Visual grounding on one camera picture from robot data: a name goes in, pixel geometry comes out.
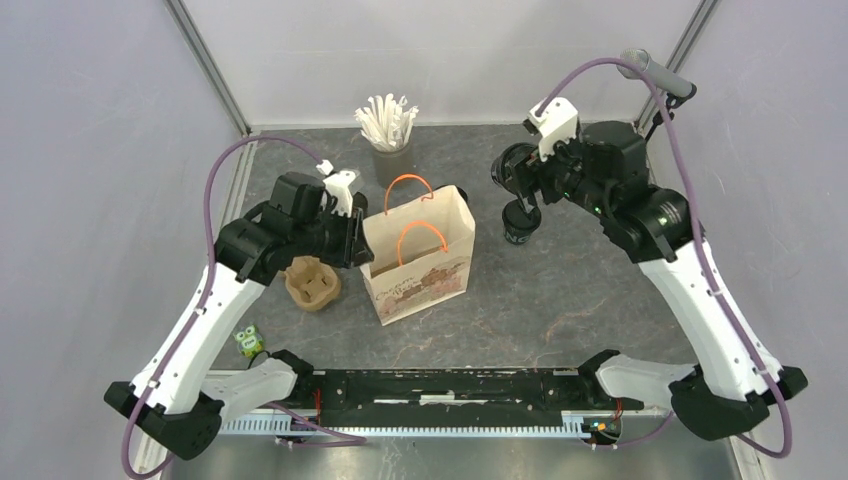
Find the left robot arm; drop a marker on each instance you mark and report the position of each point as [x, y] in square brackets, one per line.
[171, 399]

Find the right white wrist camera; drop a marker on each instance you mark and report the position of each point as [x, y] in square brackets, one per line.
[558, 122]

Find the grey straw holder cup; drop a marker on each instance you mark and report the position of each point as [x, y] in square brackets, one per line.
[390, 165]

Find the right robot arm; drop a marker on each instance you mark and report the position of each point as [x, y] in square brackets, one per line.
[730, 388]

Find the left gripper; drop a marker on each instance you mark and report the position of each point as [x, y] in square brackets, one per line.
[353, 251]

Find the brown paper takeout bag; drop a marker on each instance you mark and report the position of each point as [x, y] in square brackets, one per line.
[423, 251]

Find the green owl number tile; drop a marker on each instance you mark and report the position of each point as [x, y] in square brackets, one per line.
[249, 340]

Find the black microphone stand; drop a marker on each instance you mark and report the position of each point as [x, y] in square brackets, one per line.
[671, 103]

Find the black coffee cup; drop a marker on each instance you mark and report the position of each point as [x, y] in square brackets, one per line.
[519, 224]
[508, 170]

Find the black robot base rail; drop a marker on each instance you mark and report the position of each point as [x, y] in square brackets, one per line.
[496, 400]

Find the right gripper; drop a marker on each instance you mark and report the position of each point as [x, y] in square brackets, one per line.
[542, 171]

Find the grey microphone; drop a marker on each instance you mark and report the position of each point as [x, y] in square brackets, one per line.
[664, 79]

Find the white wrapped straws bundle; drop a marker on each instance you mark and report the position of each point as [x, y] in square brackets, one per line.
[386, 122]

